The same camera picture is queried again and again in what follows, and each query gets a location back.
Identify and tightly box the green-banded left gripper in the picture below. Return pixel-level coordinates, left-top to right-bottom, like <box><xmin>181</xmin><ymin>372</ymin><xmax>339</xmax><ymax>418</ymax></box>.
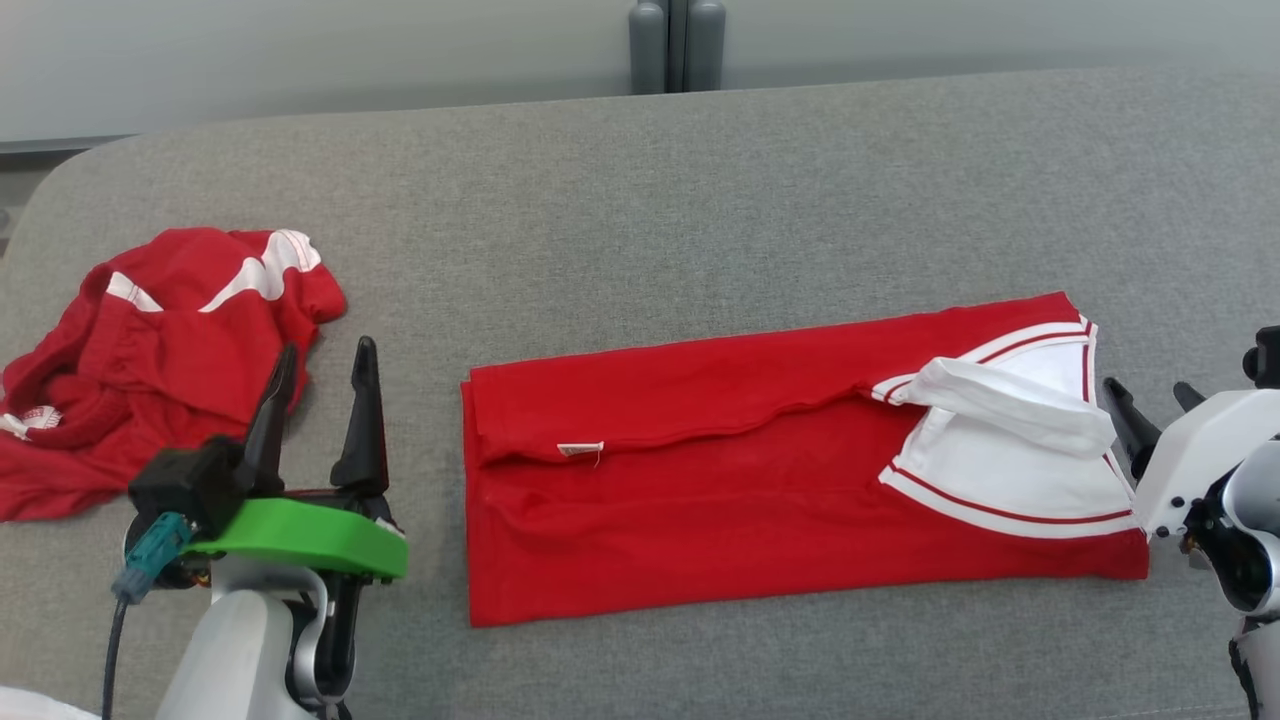
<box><xmin>185</xmin><ymin>337</ymin><xmax>409</xmax><ymax>581</ymax></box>

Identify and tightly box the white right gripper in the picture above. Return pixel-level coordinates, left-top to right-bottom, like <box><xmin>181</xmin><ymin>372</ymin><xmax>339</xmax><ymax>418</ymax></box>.
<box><xmin>1103</xmin><ymin>378</ymin><xmax>1280</xmax><ymax>541</ymax></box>

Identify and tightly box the red shorts white stripe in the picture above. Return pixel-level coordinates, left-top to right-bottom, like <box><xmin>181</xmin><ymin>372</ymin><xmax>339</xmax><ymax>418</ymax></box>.
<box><xmin>0</xmin><ymin>228</ymin><xmax>348</xmax><ymax>523</ymax></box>

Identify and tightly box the red polo shirt white collar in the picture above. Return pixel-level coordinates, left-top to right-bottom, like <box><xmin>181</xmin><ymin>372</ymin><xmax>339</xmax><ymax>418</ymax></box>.
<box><xmin>462</xmin><ymin>292</ymin><xmax>1151</xmax><ymax>629</ymax></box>

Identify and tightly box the teal left camera connector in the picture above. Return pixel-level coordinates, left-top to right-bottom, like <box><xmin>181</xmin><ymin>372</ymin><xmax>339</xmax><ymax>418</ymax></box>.
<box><xmin>112</xmin><ymin>512</ymin><xmax>196</xmax><ymax>604</ymax></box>

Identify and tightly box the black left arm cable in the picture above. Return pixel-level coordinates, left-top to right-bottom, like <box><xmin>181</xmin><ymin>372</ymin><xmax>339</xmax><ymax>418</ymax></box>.
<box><xmin>100</xmin><ymin>598</ymin><xmax>133</xmax><ymax>720</ymax></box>

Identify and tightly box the dark grey partition base rail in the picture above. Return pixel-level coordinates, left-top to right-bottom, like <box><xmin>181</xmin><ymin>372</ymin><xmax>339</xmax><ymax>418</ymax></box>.
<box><xmin>0</xmin><ymin>135</ymin><xmax>131</xmax><ymax>157</ymax></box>

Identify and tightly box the grey rounded partition post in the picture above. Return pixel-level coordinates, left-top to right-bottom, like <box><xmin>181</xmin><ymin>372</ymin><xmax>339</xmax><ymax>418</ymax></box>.
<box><xmin>628</xmin><ymin>0</ymin><xmax>727</xmax><ymax>95</ymax></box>

